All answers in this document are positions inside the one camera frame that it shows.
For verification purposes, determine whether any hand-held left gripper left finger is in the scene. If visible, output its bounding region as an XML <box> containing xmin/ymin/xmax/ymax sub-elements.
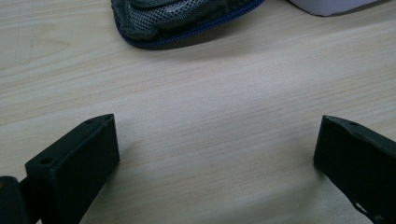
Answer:
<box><xmin>24</xmin><ymin>113</ymin><xmax>120</xmax><ymax>224</ymax></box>

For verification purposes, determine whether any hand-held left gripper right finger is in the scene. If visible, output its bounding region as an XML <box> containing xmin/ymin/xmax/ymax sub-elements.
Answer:
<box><xmin>313</xmin><ymin>115</ymin><xmax>396</xmax><ymax>224</ymax></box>

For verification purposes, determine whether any white object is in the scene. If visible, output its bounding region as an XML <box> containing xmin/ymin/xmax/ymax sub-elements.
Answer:
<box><xmin>285</xmin><ymin>0</ymin><xmax>382</xmax><ymax>17</ymax></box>

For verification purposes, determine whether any grey mesh zipper pouch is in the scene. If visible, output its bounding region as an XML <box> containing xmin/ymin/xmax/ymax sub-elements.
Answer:
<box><xmin>110</xmin><ymin>0</ymin><xmax>266</xmax><ymax>50</ymax></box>

